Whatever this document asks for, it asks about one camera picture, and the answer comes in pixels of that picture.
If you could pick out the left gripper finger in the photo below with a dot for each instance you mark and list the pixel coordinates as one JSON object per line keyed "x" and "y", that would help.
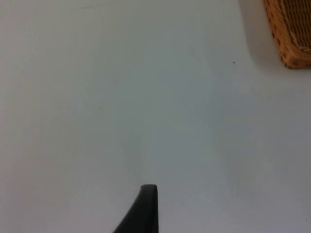
{"x": 145, "y": 211}

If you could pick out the brown wicker basket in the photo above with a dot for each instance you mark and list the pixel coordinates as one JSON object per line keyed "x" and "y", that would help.
{"x": 291, "y": 29}

